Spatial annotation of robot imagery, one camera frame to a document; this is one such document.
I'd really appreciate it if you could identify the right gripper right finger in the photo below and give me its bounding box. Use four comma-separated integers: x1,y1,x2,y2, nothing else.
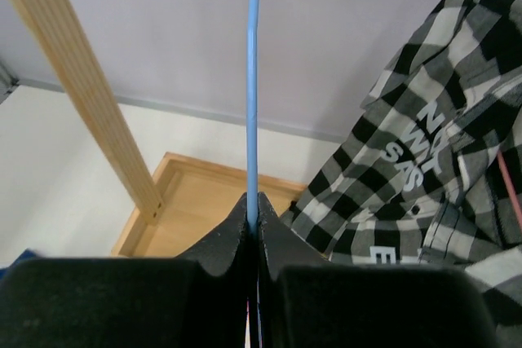
258,194,498,347

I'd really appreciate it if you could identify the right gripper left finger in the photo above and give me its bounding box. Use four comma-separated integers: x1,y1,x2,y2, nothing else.
1,197,248,347

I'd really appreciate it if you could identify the blue plaid shirt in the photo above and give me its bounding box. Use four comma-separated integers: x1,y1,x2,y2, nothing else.
0,246,38,280

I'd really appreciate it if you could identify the light blue wire hanger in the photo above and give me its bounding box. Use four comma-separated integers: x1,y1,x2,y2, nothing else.
246,0,259,236

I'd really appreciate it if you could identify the black white checked shirt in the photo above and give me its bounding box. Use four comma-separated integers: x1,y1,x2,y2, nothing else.
281,0,522,304

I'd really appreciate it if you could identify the wooden clothes rack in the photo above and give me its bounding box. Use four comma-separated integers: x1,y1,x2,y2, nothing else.
11,0,304,258

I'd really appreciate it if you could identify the pink wire hanger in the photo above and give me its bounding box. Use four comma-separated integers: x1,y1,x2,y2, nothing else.
497,152,522,227

